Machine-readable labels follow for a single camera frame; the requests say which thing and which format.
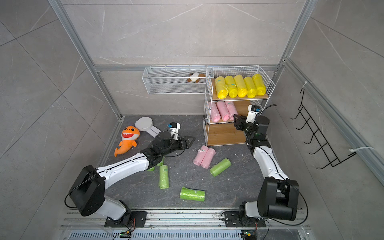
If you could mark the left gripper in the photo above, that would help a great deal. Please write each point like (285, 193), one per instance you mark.
(186, 146)

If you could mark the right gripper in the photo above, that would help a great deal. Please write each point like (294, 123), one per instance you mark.
(241, 123)

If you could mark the pink roll top angled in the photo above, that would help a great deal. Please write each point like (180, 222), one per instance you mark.
(223, 110)

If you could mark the yellow roll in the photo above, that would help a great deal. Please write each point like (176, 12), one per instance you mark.
(259, 84)
(221, 87)
(232, 88)
(241, 86)

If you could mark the yellow roll horizontal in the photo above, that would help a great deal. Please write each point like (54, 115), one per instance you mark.
(251, 88)

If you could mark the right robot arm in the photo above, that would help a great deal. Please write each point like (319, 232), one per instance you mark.
(278, 197)

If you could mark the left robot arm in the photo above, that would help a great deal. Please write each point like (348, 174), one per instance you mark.
(88, 190)

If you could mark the green roll right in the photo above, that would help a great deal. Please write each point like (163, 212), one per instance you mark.
(220, 167)

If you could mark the white folding stand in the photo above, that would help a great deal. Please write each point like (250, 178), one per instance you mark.
(145, 124)

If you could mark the green roll lower left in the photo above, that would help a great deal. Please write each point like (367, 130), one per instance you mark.
(164, 177)

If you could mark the green roll bottom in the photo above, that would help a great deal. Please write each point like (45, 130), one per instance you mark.
(193, 195)

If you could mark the orange shark plush toy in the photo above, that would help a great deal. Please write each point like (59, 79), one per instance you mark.
(129, 136)

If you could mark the brown white plush puppy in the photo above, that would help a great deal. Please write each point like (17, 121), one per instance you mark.
(196, 77)

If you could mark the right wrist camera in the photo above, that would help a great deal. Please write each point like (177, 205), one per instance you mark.
(254, 110)

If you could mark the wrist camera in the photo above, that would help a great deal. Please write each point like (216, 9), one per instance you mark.
(174, 128)
(254, 110)

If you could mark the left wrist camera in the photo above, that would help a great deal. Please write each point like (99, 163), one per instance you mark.
(174, 128)

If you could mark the white three-tier wire shelf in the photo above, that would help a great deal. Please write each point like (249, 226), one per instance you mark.
(223, 132)

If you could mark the white wall wire basket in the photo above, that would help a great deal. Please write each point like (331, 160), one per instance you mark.
(173, 80)

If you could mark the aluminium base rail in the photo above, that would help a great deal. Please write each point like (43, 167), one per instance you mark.
(179, 224)

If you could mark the black wall hook rack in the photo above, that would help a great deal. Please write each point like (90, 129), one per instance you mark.
(318, 137)

